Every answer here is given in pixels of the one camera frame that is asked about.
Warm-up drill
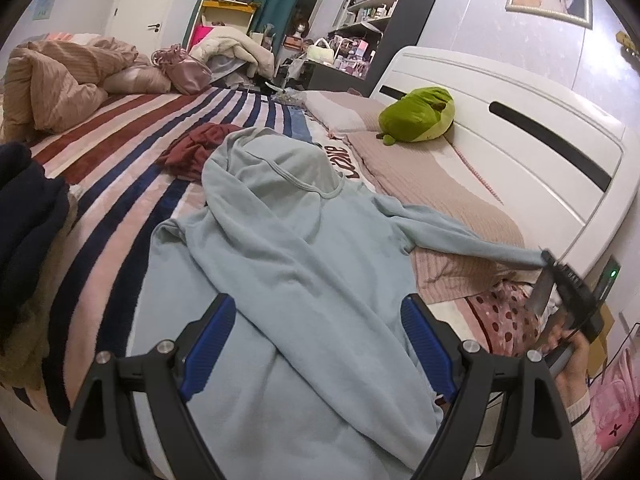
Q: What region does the white bed headboard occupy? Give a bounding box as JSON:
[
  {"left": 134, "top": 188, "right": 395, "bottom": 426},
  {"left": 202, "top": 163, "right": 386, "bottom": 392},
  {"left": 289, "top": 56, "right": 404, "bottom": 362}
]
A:
[{"left": 369, "top": 46, "right": 628, "bottom": 291}]

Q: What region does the green plush toy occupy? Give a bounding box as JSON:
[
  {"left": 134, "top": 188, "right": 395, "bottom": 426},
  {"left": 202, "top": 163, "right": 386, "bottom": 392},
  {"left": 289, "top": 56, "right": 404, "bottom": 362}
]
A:
[{"left": 376, "top": 87, "right": 456, "bottom": 147}]

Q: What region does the dark navy clothing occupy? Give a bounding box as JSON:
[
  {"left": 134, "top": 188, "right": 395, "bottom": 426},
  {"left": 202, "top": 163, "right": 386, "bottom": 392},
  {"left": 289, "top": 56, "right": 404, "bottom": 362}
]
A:
[{"left": 0, "top": 141, "right": 71, "bottom": 346}]

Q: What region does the white door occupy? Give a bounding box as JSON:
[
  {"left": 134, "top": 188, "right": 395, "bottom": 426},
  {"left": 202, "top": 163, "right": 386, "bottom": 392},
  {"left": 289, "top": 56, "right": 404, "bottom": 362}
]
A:
[{"left": 104, "top": 0, "right": 187, "bottom": 56}]

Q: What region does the dark bookshelf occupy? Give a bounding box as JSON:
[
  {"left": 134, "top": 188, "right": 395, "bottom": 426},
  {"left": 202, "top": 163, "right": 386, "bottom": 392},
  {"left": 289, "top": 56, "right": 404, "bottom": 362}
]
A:
[{"left": 305, "top": 0, "right": 448, "bottom": 93}]

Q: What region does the pink satin bag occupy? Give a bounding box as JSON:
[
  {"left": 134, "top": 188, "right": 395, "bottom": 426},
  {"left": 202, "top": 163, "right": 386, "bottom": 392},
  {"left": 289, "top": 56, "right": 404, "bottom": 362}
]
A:
[{"left": 151, "top": 44, "right": 213, "bottom": 96}]

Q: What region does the pink polka dot cloth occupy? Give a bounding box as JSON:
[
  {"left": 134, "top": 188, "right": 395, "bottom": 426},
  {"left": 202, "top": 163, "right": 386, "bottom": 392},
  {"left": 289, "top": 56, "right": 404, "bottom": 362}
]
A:
[{"left": 467, "top": 280, "right": 563, "bottom": 358}]

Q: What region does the light pink pillow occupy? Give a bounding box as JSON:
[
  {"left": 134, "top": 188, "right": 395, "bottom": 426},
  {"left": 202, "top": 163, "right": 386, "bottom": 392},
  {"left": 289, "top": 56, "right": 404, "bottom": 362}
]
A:
[{"left": 304, "top": 91, "right": 388, "bottom": 135}]

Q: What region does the pink cloth with black flower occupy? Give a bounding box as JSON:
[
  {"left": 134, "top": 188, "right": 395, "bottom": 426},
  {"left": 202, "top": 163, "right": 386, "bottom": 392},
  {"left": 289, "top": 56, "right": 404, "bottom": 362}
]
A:
[{"left": 589, "top": 345, "right": 640, "bottom": 456}]

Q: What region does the person's right forearm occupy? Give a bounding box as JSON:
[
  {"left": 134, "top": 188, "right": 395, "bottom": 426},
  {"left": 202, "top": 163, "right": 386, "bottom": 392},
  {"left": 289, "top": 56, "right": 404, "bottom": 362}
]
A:
[{"left": 569, "top": 391, "right": 618, "bottom": 480}]

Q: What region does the person's right hand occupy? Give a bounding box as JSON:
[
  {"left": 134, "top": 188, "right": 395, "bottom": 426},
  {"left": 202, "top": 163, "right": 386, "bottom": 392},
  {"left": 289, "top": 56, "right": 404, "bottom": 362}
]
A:
[{"left": 552, "top": 331, "right": 594, "bottom": 412}]

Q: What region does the cream duvet pile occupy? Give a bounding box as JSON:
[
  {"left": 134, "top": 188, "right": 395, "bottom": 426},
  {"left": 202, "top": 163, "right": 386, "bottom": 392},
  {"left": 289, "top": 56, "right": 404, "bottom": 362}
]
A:
[{"left": 189, "top": 32, "right": 276, "bottom": 81}]

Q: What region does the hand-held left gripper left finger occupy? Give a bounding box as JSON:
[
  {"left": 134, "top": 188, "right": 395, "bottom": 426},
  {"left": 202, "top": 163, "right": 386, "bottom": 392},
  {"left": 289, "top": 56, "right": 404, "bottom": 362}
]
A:
[{"left": 55, "top": 292, "right": 238, "bottom": 480}]

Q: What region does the striped blanket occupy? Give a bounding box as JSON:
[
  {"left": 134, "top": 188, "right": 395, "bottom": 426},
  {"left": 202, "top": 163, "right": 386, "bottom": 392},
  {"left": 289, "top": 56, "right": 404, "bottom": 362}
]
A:
[{"left": 0, "top": 86, "right": 321, "bottom": 426}]

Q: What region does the white handbag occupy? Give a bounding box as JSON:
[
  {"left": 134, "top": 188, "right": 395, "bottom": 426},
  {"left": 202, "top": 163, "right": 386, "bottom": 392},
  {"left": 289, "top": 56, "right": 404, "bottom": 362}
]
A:
[{"left": 306, "top": 38, "right": 336, "bottom": 66}]

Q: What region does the beige ribbed quilt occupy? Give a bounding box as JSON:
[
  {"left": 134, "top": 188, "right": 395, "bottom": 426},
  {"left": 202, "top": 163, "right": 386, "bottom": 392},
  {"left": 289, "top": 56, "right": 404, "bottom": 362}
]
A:
[{"left": 2, "top": 37, "right": 173, "bottom": 136}]

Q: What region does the wall poster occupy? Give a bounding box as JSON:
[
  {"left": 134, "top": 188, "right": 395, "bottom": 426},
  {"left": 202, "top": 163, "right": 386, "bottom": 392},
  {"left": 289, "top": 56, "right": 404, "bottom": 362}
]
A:
[{"left": 34, "top": 0, "right": 65, "bottom": 21}]

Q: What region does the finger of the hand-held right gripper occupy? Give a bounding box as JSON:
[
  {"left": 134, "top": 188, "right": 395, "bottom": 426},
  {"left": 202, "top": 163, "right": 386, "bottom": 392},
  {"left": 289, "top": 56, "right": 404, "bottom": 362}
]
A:
[
  {"left": 540, "top": 248, "right": 585, "bottom": 295},
  {"left": 524, "top": 266, "right": 557, "bottom": 317}
]

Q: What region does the maroon garment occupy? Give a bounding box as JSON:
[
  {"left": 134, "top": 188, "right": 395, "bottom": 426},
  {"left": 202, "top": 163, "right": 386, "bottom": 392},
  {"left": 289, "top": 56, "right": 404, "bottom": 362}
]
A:
[{"left": 155, "top": 123, "right": 247, "bottom": 182}]

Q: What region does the light blue sweater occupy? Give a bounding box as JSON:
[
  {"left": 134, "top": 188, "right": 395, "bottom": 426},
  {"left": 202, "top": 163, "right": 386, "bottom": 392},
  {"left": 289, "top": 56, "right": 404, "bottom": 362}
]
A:
[{"left": 131, "top": 127, "right": 547, "bottom": 480}]

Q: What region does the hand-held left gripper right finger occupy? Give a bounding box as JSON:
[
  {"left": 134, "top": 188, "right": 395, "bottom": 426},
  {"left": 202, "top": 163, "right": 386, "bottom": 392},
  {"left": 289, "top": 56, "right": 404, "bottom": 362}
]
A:
[{"left": 400, "top": 294, "right": 583, "bottom": 480}]

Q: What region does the yellow cabinet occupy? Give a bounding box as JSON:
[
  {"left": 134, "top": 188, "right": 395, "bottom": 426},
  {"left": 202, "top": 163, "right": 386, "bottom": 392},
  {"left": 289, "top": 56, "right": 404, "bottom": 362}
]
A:
[{"left": 192, "top": 0, "right": 262, "bottom": 56}]

